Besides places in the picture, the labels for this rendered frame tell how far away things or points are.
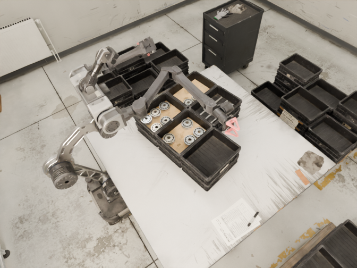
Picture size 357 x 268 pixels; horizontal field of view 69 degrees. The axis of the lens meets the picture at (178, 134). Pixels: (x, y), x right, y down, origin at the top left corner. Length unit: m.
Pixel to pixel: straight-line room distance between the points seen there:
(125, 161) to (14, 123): 2.21
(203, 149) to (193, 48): 2.62
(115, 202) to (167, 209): 0.77
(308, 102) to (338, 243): 1.42
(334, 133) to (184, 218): 1.86
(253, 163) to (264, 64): 2.28
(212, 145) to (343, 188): 1.65
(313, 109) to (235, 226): 1.63
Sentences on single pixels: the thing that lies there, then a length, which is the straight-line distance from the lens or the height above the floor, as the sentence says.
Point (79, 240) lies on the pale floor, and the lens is 2.97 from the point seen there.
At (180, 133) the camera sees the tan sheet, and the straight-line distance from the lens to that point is 2.26.
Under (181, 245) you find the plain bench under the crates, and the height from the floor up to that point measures 0.70.
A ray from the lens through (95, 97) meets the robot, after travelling 1.69.
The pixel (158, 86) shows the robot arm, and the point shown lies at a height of 1.47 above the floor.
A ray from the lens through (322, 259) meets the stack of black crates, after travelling 2.53.
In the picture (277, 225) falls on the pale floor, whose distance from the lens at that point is 2.89.
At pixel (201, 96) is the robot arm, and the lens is 1.64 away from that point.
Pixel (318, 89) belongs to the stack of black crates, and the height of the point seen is 0.38.
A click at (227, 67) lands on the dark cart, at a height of 0.27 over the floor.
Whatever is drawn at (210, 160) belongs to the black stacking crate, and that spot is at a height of 0.83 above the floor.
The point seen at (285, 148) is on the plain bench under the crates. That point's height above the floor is 0.70.
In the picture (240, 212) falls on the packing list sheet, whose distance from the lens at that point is 2.10.
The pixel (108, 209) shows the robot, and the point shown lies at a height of 0.24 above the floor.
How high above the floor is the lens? 2.67
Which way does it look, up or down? 54 degrees down
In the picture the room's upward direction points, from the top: 6 degrees counter-clockwise
